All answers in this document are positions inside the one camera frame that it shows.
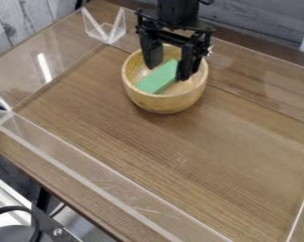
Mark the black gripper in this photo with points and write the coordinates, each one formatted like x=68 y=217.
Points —
x=173 y=23

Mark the green rectangular block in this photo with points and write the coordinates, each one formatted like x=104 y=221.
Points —
x=159 y=79

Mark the brown wooden bowl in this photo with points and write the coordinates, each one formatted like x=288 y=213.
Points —
x=180 y=96

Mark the black table leg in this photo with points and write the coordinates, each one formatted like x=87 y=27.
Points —
x=43 y=200

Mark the black metal clamp plate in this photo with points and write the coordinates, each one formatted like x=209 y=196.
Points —
x=52 y=231

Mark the clear acrylic corner bracket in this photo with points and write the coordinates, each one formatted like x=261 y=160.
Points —
x=105 y=32

